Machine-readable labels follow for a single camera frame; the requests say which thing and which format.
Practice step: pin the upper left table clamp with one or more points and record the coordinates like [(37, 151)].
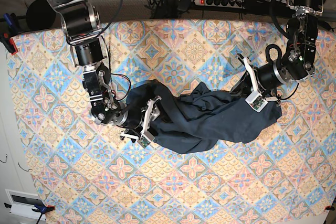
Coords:
[(6, 38)]

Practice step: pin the lower right table clamp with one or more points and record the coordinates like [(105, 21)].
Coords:
[(329, 208)]

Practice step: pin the lower left table clamp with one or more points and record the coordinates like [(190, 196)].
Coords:
[(42, 209)]

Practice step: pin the table clamp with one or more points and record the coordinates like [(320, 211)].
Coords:
[(329, 208), (42, 209), (6, 38)]

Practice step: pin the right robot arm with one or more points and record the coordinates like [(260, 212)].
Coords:
[(81, 24)]

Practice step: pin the dark navy t-shirt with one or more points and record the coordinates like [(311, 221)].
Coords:
[(194, 122)]

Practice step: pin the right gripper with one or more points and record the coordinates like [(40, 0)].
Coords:
[(125, 116)]

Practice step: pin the white floor vent box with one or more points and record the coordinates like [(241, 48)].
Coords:
[(18, 197)]

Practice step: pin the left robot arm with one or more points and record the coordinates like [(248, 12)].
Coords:
[(301, 28)]

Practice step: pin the colourful patterned tablecloth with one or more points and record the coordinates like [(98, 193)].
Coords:
[(90, 175)]

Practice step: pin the white power strip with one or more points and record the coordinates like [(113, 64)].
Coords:
[(219, 3)]

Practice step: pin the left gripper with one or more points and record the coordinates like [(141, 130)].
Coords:
[(296, 64)]

